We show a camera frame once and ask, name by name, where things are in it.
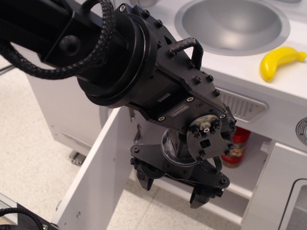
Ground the red spice jar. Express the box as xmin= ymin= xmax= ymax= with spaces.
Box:
xmin=221 ymin=126 xmax=251 ymax=168

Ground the white toy kitchen cabinet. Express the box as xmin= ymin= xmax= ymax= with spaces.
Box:
xmin=24 ymin=0 xmax=307 ymax=230

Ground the black braided cable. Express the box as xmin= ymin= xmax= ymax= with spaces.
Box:
xmin=0 ymin=0 xmax=116 ymax=80

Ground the silver round sink bowl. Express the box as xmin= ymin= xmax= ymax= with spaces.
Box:
xmin=175 ymin=0 xmax=291 ymax=56

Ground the round oven dial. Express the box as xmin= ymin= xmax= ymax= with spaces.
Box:
xmin=295 ymin=117 xmax=307 ymax=145

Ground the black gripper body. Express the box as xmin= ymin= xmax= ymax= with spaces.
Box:
xmin=130 ymin=130 xmax=230 ymax=188

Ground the white oven door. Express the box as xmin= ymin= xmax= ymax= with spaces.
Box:
xmin=278 ymin=179 xmax=307 ymax=230

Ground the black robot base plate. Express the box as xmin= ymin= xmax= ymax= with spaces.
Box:
xmin=0 ymin=207 xmax=58 ymax=230

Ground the white cabinet door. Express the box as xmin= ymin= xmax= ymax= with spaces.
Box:
xmin=52 ymin=107 xmax=137 ymax=230

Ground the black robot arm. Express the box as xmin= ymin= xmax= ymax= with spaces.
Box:
xmin=0 ymin=0 xmax=236 ymax=208

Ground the grey vent grille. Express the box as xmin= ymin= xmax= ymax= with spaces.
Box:
xmin=219 ymin=89 xmax=269 ymax=123

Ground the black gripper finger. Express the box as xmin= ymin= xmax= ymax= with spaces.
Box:
xmin=130 ymin=157 xmax=163 ymax=191
xmin=189 ymin=184 xmax=224 ymax=208

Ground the aluminium extrusion frame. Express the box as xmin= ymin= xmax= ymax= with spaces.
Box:
xmin=69 ymin=151 xmax=86 ymax=166

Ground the yellow toy banana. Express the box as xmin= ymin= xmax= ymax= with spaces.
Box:
xmin=260 ymin=46 xmax=307 ymax=82

